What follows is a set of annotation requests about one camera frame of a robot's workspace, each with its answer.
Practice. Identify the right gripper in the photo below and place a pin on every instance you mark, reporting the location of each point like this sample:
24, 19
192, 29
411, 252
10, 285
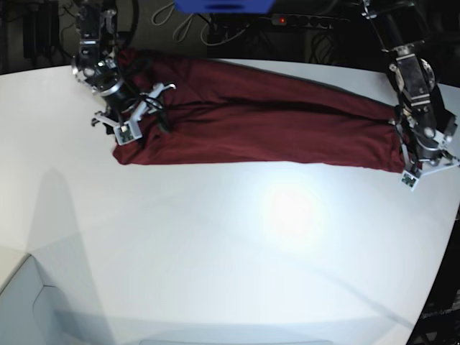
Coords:
121, 101

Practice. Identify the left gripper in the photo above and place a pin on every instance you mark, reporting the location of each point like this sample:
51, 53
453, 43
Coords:
422, 149

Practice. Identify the dark red t-shirt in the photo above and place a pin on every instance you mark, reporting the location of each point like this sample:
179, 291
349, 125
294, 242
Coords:
220, 112

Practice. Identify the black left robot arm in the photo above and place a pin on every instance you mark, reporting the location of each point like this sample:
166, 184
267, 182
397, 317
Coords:
425, 127

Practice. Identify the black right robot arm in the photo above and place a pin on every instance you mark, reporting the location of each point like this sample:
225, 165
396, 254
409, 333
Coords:
98, 65

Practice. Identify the blue box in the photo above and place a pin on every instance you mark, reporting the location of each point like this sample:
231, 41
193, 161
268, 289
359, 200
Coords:
224, 6

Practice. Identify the black box on floor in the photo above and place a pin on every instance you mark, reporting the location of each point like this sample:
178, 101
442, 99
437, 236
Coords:
40, 30

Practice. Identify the black power strip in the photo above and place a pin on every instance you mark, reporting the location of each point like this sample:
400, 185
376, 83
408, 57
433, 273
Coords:
302, 21

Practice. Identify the white bin at corner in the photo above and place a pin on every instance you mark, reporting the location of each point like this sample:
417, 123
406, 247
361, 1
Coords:
27, 314

